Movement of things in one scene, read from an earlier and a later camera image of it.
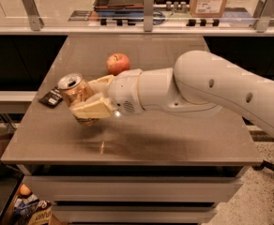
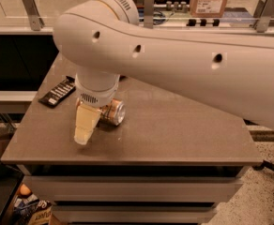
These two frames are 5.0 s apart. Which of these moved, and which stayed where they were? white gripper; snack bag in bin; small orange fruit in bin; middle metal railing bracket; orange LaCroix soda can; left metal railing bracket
Moved: orange LaCroix soda can; white gripper
Stayed: left metal railing bracket; small orange fruit in bin; snack bag in bin; middle metal railing bracket
